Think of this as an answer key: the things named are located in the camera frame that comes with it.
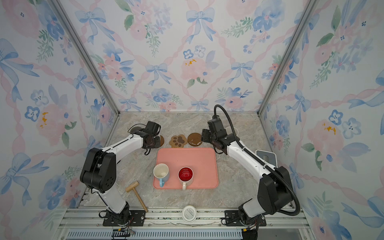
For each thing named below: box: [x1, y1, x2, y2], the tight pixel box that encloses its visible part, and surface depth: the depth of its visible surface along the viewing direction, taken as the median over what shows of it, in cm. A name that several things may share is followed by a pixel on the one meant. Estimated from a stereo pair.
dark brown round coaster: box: [187, 132, 203, 147], surface depth 106 cm
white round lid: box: [182, 205, 198, 223], surface depth 71 cm
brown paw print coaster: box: [169, 134, 188, 148], surface depth 105 cm
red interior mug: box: [177, 166, 194, 190], surface depth 83 cm
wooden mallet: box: [125, 181, 149, 213], surface depth 83 cm
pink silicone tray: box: [153, 147, 219, 189], surface depth 94 cm
